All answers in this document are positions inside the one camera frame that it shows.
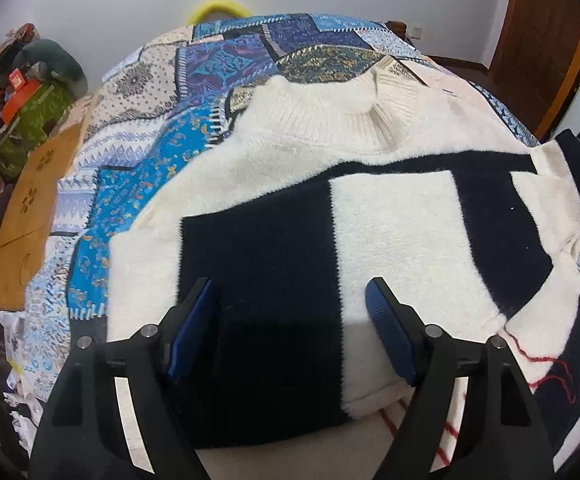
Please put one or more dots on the green fabric basket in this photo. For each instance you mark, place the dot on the green fabric basket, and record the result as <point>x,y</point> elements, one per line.
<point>35,115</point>

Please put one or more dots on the grey cloth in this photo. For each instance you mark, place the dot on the grey cloth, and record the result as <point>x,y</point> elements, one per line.
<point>55,62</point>

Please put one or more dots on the white red-striped cloth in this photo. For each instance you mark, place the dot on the white red-striped cloth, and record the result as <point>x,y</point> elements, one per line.
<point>447,432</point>

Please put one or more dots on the cream and navy knit sweater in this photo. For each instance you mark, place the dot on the cream and navy knit sweater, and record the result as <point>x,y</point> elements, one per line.
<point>394,220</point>

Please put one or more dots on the pile of papers and boxes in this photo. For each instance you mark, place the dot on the pile of papers and boxes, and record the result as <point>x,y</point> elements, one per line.
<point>25,395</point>

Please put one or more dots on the yellow foam tube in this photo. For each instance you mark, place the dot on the yellow foam tube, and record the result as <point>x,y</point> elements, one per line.
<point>215,6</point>

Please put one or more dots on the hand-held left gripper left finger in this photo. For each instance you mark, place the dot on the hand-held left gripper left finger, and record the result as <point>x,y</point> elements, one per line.
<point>190,340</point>

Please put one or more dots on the orange box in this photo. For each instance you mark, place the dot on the orange box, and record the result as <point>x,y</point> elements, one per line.
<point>17,100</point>

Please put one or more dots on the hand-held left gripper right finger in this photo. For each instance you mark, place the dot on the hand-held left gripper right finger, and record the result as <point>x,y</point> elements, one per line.
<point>389,325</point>

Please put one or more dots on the blue patchwork blanket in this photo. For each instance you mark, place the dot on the blue patchwork blanket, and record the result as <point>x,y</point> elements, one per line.
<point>210,60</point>

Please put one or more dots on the wooden folding table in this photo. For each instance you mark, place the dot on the wooden folding table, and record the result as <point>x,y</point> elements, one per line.
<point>25,220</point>

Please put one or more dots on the white wall socket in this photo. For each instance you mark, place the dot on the white wall socket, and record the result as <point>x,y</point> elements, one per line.
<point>416,32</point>

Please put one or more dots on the brown wooden door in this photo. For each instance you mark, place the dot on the brown wooden door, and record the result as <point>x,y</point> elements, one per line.
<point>534,25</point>

